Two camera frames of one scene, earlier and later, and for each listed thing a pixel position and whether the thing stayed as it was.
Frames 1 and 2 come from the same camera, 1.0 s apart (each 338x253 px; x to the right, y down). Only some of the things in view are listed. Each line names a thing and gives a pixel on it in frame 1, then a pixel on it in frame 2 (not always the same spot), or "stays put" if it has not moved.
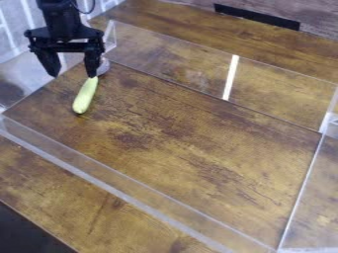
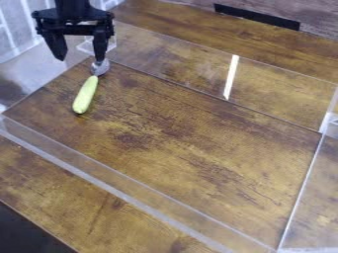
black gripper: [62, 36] to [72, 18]
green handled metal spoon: [84, 94] stays put
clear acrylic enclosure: [203, 152] stays put
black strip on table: [257, 17] stays put
